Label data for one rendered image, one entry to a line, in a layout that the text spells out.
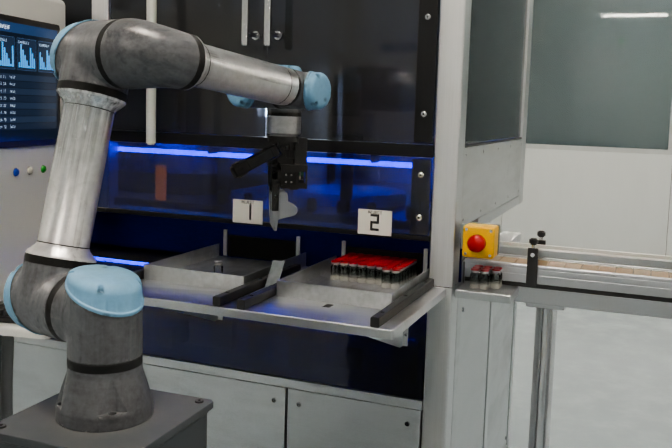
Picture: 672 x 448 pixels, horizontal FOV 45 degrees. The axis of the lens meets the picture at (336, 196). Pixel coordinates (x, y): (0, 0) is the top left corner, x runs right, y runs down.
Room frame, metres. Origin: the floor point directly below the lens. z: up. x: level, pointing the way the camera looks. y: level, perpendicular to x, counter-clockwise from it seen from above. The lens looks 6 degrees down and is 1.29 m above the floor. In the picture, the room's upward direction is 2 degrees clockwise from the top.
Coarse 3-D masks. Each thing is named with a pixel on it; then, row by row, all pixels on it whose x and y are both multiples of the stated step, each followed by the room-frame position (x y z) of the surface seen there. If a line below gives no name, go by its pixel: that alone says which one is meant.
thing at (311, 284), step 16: (336, 256) 2.03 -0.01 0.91; (304, 272) 1.85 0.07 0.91; (320, 272) 1.94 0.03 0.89; (288, 288) 1.71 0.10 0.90; (304, 288) 1.69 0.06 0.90; (320, 288) 1.68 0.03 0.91; (336, 288) 1.67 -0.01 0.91; (352, 288) 1.81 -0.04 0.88; (368, 288) 1.81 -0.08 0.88; (384, 288) 1.82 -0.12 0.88; (400, 288) 1.68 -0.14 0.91; (352, 304) 1.65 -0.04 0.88; (368, 304) 1.64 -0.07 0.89; (384, 304) 1.63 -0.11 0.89
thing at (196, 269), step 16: (176, 256) 1.96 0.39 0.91; (192, 256) 2.03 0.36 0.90; (208, 256) 2.11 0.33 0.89; (224, 256) 2.15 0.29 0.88; (304, 256) 2.05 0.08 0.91; (144, 272) 1.84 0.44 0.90; (160, 272) 1.83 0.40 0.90; (176, 272) 1.81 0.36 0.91; (192, 272) 1.80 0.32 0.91; (208, 272) 1.78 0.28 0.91; (224, 272) 1.94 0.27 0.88; (240, 272) 1.95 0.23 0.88; (256, 272) 1.80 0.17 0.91; (224, 288) 1.77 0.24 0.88
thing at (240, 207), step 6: (234, 204) 2.05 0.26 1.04; (240, 204) 2.04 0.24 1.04; (246, 204) 2.04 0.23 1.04; (252, 204) 2.03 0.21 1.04; (258, 204) 2.03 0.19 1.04; (234, 210) 2.05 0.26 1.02; (240, 210) 2.04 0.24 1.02; (246, 210) 2.04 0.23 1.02; (252, 210) 2.03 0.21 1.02; (258, 210) 2.02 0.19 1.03; (234, 216) 2.05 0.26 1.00; (240, 216) 2.04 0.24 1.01; (246, 216) 2.04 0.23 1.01; (252, 216) 2.03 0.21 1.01; (258, 216) 2.02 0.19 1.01; (240, 222) 2.04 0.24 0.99; (246, 222) 2.04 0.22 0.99; (252, 222) 2.03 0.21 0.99; (258, 222) 2.02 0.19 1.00
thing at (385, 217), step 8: (360, 216) 1.92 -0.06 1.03; (368, 216) 1.92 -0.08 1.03; (384, 216) 1.90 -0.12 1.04; (360, 224) 1.92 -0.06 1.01; (368, 224) 1.92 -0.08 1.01; (376, 224) 1.91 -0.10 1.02; (384, 224) 1.90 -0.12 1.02; (360, 232) 1.92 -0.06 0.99; (368, 232) 1.92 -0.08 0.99; (376, 232) 1.91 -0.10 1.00; (384, 232) 1.90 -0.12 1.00
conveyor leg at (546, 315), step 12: (540, 312) 1.91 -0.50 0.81; (552, 312) 1.90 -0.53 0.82; (540, 324) 1.91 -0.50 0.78; (552, 324) 1.90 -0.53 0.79; (540, 336) 1.91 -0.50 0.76; (552, 336) 1.91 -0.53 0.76; (540, 348) 1.91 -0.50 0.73; (552, 348) 1.91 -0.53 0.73; (540, 360) 1.91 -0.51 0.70; (552, 360) 1.91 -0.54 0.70; (540, 372) 1.91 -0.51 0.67; (552, 372) 1.91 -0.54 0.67; (540, 384) 1.91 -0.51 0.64; (552, 384) 1.91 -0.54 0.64; (540, 396) 1.90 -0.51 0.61; (540, 408) 1.90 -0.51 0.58; (540, 420) 1.90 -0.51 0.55; (540, 432) 1.90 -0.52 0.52; (528, 444) 1.93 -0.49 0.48; (540, 444) 1.90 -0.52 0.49
